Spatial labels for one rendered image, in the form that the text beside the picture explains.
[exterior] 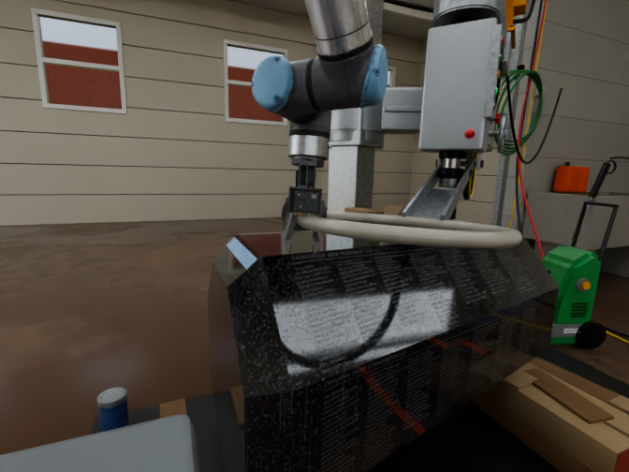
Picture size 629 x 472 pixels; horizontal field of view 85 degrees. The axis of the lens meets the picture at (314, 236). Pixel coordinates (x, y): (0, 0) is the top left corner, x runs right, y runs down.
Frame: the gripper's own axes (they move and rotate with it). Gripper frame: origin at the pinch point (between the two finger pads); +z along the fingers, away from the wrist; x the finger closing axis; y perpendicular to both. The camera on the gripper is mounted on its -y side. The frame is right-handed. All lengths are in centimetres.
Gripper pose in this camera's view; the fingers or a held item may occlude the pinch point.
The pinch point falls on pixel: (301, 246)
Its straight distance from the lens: 81.4
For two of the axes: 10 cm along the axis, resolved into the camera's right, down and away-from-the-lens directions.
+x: 10.0, 0.7, 0.3
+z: -0.7, 9.9, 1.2
